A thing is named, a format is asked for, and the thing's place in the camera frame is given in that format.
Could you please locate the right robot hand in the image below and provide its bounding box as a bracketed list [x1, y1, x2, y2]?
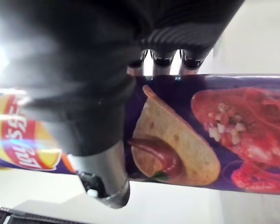
[0, 0, 245, 209]

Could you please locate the purple chips can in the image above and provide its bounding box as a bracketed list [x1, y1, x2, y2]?
[0, 73, 280, 195]

